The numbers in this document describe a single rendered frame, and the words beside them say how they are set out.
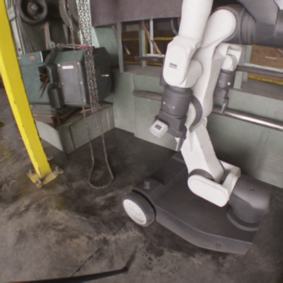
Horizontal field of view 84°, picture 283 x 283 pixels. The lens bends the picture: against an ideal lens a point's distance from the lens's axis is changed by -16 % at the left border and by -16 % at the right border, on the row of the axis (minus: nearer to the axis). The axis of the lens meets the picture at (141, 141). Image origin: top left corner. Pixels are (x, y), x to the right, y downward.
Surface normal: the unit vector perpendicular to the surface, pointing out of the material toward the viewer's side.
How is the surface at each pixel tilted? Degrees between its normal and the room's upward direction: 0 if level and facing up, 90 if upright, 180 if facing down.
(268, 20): 90
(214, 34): 90
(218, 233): 0
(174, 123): 90
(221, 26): 90
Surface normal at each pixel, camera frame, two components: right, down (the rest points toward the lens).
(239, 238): -0.04, -0.85
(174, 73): -0.67, 0.40
